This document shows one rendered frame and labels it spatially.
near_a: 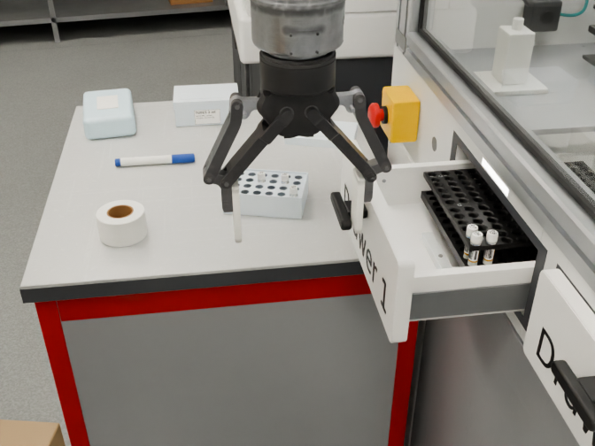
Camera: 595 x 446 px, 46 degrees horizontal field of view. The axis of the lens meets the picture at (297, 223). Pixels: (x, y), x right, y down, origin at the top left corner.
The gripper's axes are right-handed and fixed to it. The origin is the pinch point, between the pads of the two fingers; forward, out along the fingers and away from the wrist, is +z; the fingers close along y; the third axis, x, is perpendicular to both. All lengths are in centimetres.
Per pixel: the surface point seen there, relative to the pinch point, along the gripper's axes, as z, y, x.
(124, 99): 11, -25, 66
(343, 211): 0.0, 5.7, 1.9
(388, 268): 1.5, 8.6, -7.9
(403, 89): 0.1, 22.5, 37.5
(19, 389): 91, -62, 72
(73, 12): 76, -84, 368
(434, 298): 4.7, 13.5, -9.7
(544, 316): 2.6, 22.4, -16.4
